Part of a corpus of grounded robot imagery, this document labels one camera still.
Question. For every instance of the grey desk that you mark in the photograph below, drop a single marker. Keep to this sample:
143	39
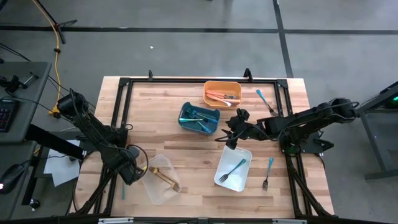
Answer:
31	93
12	149

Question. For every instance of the black backlit keyboard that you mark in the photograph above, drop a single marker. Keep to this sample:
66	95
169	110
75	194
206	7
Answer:
6	115

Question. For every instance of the black clamp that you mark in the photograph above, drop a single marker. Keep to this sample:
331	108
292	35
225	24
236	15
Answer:
150	74
247	74

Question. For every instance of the clear plastic bin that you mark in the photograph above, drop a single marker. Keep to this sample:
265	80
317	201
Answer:
158	196

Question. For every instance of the white plastic bin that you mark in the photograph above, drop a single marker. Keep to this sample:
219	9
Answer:
236	180

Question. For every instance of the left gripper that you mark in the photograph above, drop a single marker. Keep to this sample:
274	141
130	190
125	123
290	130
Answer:
130	165

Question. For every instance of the black tripod stand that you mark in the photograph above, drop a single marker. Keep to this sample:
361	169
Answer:
66	22

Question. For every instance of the teal iridescent fork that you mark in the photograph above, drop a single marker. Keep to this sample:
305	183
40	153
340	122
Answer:
205	117

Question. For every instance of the pale teal metallic utensil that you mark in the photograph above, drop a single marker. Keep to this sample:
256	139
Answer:
189	119

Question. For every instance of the orange plastic bin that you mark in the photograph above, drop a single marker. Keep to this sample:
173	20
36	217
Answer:
224	86

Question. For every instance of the black aluminium table frame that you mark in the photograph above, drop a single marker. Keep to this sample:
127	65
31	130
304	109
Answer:
186	80

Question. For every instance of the dark metal stand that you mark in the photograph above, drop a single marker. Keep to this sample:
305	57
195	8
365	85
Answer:
385	95

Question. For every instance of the blue metallic utensil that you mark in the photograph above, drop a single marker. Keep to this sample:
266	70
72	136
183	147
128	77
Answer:
205	127

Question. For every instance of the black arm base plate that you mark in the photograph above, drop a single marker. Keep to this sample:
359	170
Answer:
87	147
314	148

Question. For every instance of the black caster wheel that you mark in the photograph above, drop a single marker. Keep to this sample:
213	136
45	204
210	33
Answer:
35	204

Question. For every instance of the silver metal bracket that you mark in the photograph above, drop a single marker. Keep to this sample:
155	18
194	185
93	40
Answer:
115	221
289	221

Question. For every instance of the black desk leg bar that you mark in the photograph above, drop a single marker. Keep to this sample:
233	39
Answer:
53	141

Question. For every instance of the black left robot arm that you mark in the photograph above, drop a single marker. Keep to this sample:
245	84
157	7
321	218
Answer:
90	124

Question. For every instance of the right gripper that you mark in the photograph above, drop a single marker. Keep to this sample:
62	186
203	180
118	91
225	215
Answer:
247	130

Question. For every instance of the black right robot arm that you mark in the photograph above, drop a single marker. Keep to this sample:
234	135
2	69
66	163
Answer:
311	118

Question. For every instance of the black clamp device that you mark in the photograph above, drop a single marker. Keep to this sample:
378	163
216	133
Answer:
14	82

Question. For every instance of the teal plastic bin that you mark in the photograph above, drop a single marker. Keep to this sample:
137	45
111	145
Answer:
184	124

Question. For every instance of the black computer mouse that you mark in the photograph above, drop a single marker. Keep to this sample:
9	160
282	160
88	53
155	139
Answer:
11	177

